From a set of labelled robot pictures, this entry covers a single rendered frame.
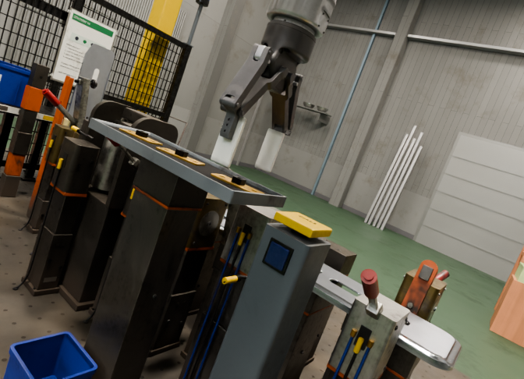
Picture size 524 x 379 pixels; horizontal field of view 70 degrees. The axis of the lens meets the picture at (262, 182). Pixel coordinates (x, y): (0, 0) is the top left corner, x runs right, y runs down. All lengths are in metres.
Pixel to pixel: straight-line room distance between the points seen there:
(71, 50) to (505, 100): 9.48
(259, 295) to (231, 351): 0.09
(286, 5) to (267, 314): 0.41
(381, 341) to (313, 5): 0.48
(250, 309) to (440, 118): 10.00
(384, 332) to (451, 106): 9.92
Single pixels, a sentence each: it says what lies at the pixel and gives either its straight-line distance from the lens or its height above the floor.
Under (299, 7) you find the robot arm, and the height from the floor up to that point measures 1.42.
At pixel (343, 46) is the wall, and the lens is 11.93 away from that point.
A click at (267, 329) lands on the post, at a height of 1.02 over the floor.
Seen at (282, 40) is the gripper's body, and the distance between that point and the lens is 0.55.
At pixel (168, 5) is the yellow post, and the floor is 1.68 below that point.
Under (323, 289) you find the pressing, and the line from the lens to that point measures 0.78.
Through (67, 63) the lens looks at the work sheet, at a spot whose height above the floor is 1.23.
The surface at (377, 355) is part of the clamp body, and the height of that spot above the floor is 1.00.
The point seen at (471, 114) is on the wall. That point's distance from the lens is 10.32.
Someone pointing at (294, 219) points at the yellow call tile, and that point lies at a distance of 0.48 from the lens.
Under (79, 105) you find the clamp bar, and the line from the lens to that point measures 1.32.
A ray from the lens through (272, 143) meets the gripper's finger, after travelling 0.63.
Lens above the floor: 1.25
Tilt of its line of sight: 7 degrees down
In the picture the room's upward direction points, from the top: 20 degrees clockwise
